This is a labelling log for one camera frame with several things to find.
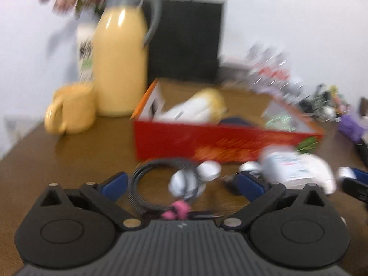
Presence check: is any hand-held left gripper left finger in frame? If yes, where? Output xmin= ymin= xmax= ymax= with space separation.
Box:
xmin=40 ymin=171 xmax=144 ymax=231

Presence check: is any black cable bundle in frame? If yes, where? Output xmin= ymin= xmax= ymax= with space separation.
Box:
xmin=299 ymin=92 xmax=331 ymax=115

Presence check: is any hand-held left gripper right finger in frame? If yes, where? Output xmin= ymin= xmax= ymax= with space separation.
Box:
xmin=221 ymin=171 xmax=329 ymax=231

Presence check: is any red cardboard box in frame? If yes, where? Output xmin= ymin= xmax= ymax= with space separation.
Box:
xmin=131 ymin=78 xmax=325 ymax=164

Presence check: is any yellow ceramic mug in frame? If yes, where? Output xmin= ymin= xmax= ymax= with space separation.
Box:
xmin=44 ymin=83 xmax=97 ymax=135

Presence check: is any large white bottle cap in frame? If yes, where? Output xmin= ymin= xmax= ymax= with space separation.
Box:
xmin=198 ymin=161 xmax=222 ymax=180

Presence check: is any small white bottle cap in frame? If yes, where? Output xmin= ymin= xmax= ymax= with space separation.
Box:
xmin=240 ymin=161 xmax=261 ymax=172

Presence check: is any yellow thermos jug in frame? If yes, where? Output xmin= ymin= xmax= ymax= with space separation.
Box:
xmin=93 ymin=0 xmax=161 ymax=117

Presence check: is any yellow white plush toy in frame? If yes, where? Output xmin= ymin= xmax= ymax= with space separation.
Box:
xmin=155 ymin=89 xmax=227 ymax=122

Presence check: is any iridescent plastic bag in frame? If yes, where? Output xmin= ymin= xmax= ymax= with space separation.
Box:
xmin=264 ymin=113 xmax=299 ymax=132

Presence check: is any black braided cable coil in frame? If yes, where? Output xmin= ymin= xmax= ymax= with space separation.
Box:
xmin=131 ymin=158 xmax=207 ymax=220

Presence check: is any white milk carton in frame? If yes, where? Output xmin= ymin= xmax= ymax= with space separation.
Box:
xmin=76 ymin=24 xmax=97 ymax=84

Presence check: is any colourful snack packet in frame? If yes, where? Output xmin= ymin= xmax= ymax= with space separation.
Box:
xmin=329 ymin=86 xmax=350 ymax=114

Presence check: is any black paper bag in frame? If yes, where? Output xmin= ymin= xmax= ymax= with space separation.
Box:
xmin=144 ymin=0 xmax=227 ymax=82

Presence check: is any purple tissue pack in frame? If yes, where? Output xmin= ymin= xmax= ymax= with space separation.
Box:
xmin=338 ymin=113 xmax=368 ymax=143

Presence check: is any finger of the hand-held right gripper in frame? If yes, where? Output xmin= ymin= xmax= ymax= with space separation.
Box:
xmin=342 ymin=178 xmax=368 ymax=204
xmin=352 ymin=167 xmax=368 ymax=183

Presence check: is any navy zip case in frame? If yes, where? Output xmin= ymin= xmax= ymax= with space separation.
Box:
xmin=218 ymin=116 xmax=259 ymax=127

